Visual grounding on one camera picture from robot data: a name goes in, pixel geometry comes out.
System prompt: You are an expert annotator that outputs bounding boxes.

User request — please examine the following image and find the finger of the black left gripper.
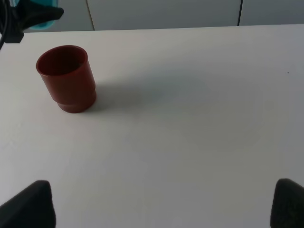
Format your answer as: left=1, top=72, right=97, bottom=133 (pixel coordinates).
left=20, top=0, right=64, bottom=30

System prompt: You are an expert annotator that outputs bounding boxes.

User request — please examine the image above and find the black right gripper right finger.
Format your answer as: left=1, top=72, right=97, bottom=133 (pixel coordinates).
left=270, top=179, right=304, bottom=228

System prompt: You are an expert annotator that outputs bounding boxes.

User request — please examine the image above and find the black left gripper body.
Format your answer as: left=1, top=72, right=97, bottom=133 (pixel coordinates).
left=0, top=0, right=26, bottom=43

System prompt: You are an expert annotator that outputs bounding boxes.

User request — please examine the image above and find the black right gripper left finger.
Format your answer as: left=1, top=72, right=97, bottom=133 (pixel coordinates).
left=0, top=180, right=57, bottom=228

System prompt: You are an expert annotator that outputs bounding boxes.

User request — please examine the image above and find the teal translucent plastic cup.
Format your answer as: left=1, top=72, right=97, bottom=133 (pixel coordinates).
left=10, top=0, right=58, bottom=30

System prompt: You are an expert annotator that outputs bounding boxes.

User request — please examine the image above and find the red plastic cup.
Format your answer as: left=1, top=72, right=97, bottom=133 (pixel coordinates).
left=36, top=45, right=97, bottom=113

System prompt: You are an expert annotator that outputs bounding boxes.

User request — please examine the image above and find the black camera cable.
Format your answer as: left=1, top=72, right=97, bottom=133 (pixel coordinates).
left=0, top=0, right=15, bottom=51

